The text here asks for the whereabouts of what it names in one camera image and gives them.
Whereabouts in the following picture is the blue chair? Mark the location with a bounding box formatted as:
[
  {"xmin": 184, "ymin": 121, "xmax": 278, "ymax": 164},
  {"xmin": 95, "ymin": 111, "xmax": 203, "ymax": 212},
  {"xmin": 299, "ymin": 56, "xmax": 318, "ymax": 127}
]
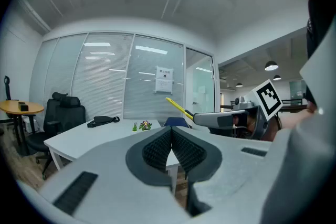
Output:
[{"xmin": 163, "ymin": 117, "xmax": 190, "ymax": 129}]

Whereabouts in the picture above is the person's right forearm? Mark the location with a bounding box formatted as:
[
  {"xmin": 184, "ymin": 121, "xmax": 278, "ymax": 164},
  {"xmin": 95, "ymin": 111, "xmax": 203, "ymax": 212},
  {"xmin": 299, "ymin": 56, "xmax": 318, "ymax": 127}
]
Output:
[{"xmin": 262, "ymin": 101, "xmax": 320, "ymax": 143}]

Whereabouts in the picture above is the yellow utility knife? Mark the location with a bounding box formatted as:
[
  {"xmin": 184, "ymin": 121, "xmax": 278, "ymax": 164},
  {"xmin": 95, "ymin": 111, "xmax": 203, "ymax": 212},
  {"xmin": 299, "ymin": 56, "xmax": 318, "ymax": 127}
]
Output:
[{"xmin": 165, "ymin": 97, "xmax": 195, "ymax": 121}]

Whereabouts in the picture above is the purple pansy potted plant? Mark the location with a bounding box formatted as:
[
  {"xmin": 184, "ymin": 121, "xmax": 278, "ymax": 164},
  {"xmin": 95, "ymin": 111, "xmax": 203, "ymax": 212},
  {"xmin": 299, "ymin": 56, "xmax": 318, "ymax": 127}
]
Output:
[{"xmin": 138, "ymin": 120, "xmax": 153, "ymax": 132}]

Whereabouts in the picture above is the round wooden table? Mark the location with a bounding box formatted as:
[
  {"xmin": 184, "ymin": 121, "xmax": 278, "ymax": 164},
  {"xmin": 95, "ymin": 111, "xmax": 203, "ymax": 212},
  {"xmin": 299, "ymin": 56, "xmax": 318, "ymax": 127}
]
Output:
[{"xmin": 0, "ymin": 100, "xmax": 45, "ymax": 157}]

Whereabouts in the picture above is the glass door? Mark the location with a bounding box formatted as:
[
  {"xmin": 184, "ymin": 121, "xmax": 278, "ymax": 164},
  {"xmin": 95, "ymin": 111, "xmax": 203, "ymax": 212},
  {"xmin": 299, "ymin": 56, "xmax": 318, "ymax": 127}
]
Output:
[{"xmin": 185, "ymin": 46, "xmax": 221, "ymax": 125}]

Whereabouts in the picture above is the silver gripper camera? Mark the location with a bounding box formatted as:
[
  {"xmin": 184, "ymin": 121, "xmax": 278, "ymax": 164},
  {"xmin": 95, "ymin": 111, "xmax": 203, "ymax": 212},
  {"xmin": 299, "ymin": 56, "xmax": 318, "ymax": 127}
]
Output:
[{"xmin": 233, "ymin": 96, "xmax": 256, "ymax": 111}]

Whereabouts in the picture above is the person's black shirt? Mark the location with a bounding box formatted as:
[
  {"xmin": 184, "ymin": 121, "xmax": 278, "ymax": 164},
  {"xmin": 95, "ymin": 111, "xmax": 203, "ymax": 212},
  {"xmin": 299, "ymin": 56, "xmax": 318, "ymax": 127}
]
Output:
[{"xmin": 304, "ymin": 0, "xmax": 336, "ymax": 106}]

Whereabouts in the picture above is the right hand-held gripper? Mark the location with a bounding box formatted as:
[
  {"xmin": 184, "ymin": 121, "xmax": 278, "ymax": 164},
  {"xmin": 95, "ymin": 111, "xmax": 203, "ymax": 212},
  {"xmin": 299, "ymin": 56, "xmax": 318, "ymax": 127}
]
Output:
[{"xmin": 193, "ymin": 79, "xmax": 284, "ymax": 141}]

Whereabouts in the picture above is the person's right hand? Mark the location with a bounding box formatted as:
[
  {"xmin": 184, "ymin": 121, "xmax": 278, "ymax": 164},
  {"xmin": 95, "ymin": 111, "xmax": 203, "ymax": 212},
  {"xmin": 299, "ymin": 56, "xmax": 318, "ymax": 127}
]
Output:
[{"xmin": 247, "ymin": 114, "xmax": 258, "ymax": 132}]

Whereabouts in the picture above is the black waist bag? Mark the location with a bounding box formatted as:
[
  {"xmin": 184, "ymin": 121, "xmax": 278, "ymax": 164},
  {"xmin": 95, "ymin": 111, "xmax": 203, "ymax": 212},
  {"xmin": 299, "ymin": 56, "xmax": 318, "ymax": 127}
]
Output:
[{"xmin": 87, "ymin": 115, "xmax": 121, "ymax": 129}]

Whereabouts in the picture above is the white paper notice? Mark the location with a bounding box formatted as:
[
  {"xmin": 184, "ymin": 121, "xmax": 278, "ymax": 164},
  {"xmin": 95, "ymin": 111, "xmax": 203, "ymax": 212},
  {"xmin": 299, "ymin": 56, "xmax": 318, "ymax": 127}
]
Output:
[{"xmin": 154, "ymin": 65, "xmax": 174, "ymax": 95}]

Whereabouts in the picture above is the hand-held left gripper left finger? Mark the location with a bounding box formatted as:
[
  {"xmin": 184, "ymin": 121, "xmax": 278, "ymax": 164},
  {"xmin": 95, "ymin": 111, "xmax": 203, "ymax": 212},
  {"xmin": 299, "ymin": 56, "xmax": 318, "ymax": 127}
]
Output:
[{"xmin": 39, "ymin": 125, "xmax": 191, "ymax": 224}]

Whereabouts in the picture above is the black mesh office chair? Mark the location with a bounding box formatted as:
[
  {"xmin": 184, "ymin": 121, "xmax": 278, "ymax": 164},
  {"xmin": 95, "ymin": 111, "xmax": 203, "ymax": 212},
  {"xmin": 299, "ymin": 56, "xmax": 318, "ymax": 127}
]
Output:
[
  {"xmin": 43, "ymin": 91, "xmax": 69, "ymax": 137},
  {"xmin": 26, "ymin": 96, "xmax": 87, "ymax": 180}
]

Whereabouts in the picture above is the dark metal railing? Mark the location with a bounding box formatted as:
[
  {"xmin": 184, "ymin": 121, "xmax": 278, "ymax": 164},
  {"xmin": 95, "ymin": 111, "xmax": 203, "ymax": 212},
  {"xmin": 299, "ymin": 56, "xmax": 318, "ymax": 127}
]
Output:
[{"xmin": 219, "ymin": 98, "xmax": 308, "ymax": 114}]

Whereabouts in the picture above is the glass partition with blinds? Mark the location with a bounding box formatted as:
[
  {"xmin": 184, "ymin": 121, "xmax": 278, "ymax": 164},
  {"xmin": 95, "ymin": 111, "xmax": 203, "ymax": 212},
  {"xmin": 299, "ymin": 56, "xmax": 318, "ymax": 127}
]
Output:
[{"xmin": 28, "ymin": 31, "xmax": 186, "ymax": 126}]

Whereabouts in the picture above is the black looped stand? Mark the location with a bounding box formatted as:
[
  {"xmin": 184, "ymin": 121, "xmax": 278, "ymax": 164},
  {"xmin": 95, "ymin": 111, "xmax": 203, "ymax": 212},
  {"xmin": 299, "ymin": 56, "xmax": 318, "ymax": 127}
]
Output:
[{"xmin": 3, "ymin": 76, "xmax": 13, "ymax": 101}]

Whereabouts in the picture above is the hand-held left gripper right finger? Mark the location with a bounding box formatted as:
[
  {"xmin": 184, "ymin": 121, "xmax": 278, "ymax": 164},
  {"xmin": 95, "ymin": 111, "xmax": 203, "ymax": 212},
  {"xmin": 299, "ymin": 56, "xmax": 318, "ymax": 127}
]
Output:
[{"xmin": 172, "ymin": 125, "xmax": 275, "ymax": 218}]

